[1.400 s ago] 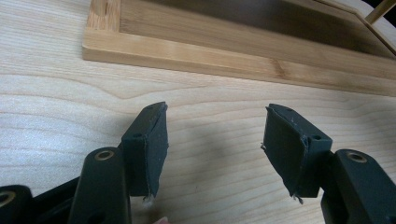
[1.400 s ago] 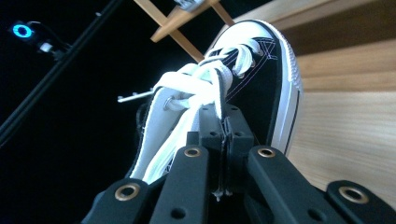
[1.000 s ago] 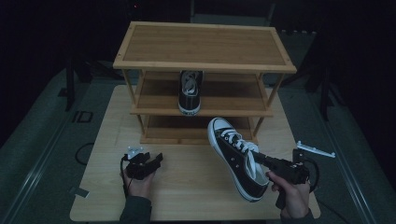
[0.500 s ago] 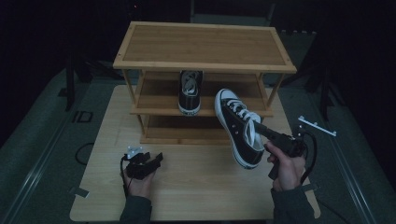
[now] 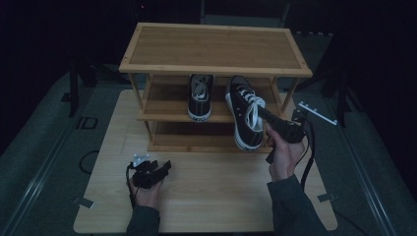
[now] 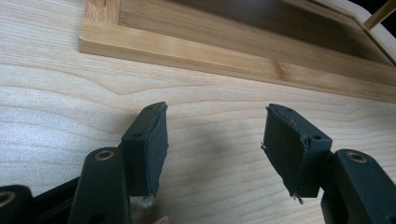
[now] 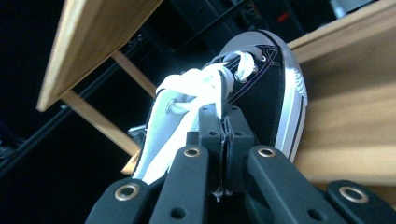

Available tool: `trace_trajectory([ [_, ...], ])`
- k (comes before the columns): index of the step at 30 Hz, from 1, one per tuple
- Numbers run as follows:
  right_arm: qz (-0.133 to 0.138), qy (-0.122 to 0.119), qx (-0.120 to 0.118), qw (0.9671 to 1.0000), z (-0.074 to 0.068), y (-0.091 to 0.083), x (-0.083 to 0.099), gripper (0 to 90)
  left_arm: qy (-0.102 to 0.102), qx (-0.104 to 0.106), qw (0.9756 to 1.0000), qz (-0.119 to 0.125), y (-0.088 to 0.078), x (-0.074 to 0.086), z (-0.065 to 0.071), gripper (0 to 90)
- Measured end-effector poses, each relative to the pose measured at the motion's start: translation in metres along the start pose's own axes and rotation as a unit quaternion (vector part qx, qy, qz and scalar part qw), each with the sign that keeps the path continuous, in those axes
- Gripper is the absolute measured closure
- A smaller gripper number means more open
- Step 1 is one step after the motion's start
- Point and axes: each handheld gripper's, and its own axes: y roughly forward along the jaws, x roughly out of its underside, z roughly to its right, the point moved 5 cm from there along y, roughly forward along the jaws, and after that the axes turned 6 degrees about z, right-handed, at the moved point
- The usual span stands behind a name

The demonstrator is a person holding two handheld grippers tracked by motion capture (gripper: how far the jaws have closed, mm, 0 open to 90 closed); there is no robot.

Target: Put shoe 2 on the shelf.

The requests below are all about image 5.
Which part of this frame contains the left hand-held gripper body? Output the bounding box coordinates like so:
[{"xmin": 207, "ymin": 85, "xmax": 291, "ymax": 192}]
[{"xmin": 132, "ymin": 152, "xmax": 163, "ymax": 189}]

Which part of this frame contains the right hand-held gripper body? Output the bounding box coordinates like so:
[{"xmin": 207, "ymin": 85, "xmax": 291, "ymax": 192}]
[{"xmin": 276, "ymin": 101, "xmax": 338, "ymax": 144}]

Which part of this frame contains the black canvas sneaker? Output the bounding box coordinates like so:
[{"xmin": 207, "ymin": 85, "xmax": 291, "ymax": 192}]
[
  {"xmin": 225, "ymin": 75, "xmax": 268, "ymax": 152},
  {"xmin": 187, "ymin": 74, "xmax": 215, "ymax": 123}
]

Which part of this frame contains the wooden three-tier shoe rack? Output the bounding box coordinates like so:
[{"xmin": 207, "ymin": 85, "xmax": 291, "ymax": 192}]
[{"xmin": 118, "ymin": 22, "xmax": 314, "ymax": 154}]

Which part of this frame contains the person's left hand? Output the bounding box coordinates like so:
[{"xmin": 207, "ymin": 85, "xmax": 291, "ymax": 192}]
[{"xmin": 127, "ymin": 178, "xmax": 165, "ymax": 210}]

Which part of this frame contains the person's right hand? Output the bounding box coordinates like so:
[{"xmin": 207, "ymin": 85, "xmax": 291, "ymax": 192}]
[{"xmin": 265, "ymin": 124, "xmax": 307, "ymax": 183}]

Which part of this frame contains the black metal stand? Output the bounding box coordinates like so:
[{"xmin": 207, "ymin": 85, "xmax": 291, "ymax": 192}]
[
  {"xmin": 67, "ymin": 53, "xmax": 99, "ymax": 118},
  {"xmin": 294, "ymin": 32, "xmax": 365, "ymax": 129}
]

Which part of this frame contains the grey tape piece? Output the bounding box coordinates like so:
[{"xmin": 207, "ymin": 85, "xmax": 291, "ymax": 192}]
[
  {"xmin": 317, "ymin": 193, "xmax": 337, "ymax": 203},
  {"xmin": 77, "ymin": 197, "xmax": 95, "ymax": 209}
]

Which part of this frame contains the left hand-held gripper cable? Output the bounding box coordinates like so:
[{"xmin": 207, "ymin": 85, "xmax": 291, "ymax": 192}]
[{"xmin": 125, "ymin": 162, "xmax": 138, "ymax": 209}]

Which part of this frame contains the hand-held gripper cable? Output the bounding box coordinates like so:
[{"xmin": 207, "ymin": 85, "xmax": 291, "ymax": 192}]
[
  {"xmin": 125, "ymin": 162, "xmax": 138, "ymax": 209},
  {"xmin": 299, "ymin": 116, "xmax": 317, "ymax": 193}
]

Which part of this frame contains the right hand-held gripper cable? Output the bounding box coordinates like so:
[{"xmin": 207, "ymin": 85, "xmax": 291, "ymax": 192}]
[{"xmin": 299, "ymin": 116, "xmax": 317, "ymax": 193}]

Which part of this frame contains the thin black cable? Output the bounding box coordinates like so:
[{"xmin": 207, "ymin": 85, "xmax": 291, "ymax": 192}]
[
  {"xmin": 79, "ymin": 149, "xmax": 100, "ymax": 175},
  {"xmin": 333, "ymin": 209, "xmax": 372, "ymax": 236}
]

